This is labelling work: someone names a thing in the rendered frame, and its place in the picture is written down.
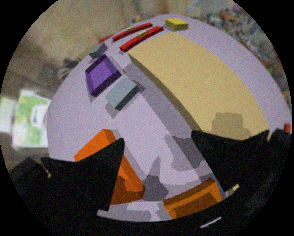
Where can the red flat bar with yellow centre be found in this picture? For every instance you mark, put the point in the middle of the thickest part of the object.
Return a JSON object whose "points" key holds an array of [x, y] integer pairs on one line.
{"points": [[142, 36], [133, 29]]}

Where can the yellow rectangular block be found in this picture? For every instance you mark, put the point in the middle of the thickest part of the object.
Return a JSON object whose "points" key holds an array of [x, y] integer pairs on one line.
{"points": [[177, 24]]}

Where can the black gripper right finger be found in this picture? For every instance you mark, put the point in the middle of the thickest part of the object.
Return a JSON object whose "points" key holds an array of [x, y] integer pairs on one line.
{"points": [[227, 157]]}

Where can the purple rectangular tray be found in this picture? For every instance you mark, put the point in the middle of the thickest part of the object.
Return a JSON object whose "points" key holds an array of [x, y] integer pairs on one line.
{"points": [[101, 74]]}

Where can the tan wooden panel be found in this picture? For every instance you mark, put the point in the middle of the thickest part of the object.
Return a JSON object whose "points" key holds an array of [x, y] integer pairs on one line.
{"points": [[210, 97]]}

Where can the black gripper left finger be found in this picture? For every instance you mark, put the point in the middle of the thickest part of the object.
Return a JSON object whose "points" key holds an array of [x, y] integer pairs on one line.
{"points": [[95, 176]]}

